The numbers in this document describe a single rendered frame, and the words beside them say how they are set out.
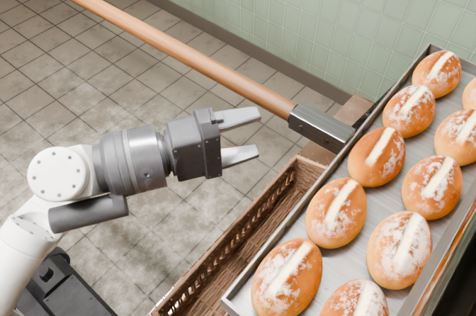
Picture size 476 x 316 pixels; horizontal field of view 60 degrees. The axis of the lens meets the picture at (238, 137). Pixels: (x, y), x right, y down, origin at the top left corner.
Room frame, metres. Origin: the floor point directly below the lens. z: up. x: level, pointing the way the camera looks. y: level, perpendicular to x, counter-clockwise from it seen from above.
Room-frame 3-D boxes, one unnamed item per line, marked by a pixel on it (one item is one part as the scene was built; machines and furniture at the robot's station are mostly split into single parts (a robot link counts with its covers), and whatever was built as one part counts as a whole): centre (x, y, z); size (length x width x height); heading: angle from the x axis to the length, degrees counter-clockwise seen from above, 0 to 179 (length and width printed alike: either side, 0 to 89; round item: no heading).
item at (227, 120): (0.37, 0.00, 1.24); 0.06 x 0.03 x 0.02; 106
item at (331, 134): (0.39, -0.12, 1.20); 0.09 x 0.04 x 0.03; 51
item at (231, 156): (0.37, 0.00, 1.15); 0.06 x 0.03 x 0.02; 106
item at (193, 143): (0.35, 0.09, 1.19); 0.12 x 0.10 x 0.13; 106
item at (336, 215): (0.25, -0.12, 1.21); 0.10 x 0.07 x 0.06; 145
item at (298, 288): (0.17, -0.05, 1.21); 0.10 x 0.07 x 0.05; 143
